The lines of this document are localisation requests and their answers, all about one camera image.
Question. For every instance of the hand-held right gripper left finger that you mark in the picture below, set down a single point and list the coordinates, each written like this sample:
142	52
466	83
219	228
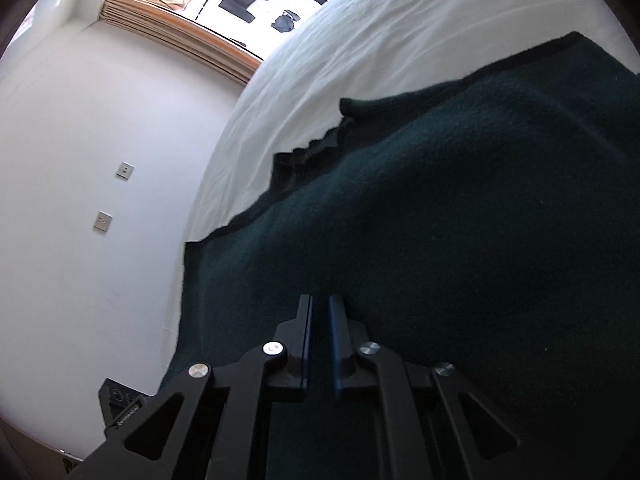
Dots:
305	345

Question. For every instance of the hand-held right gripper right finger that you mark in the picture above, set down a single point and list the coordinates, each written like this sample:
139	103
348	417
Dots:
336	345

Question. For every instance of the dark green sweater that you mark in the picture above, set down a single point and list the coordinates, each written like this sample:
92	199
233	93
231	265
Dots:
450	210

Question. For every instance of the white bed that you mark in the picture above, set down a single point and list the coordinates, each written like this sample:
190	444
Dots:
350	50

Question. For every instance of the small dark hanging garment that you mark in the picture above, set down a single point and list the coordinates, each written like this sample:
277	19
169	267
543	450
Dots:
286	21

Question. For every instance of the beige curtain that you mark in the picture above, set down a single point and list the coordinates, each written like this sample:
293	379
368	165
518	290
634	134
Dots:
180	35

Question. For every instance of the white wall socket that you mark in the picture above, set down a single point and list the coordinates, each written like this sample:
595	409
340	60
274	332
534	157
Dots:
125	170
103	221

